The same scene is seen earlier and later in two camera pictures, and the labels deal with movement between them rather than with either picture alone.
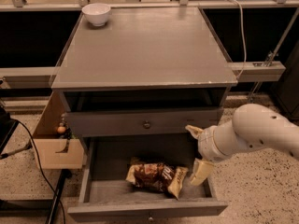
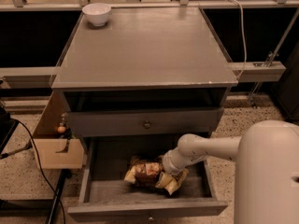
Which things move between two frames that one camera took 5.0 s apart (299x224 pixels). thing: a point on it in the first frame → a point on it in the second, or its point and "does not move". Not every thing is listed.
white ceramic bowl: (97, 13) does not move
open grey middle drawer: (106, 193) does not move
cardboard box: (47, 143) does not move
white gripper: (206, 145) → (168, 164)
